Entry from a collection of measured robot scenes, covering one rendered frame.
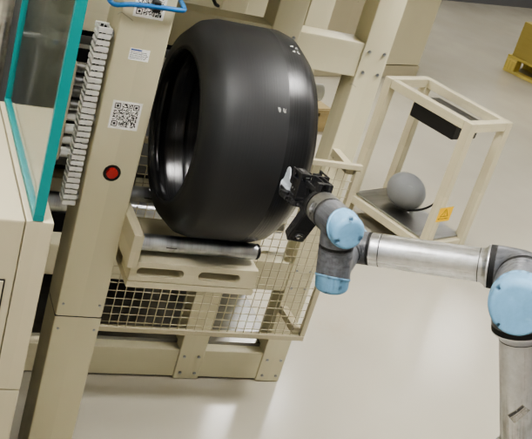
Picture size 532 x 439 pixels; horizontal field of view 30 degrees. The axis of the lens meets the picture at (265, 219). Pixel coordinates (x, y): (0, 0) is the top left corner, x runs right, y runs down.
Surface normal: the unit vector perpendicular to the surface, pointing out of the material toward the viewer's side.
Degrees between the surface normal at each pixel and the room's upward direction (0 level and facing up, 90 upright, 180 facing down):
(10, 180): 0
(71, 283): 90
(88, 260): 90
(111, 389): 0
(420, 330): 0
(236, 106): 58
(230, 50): 28
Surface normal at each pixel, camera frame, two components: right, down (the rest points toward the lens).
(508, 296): -0.32, 0.19
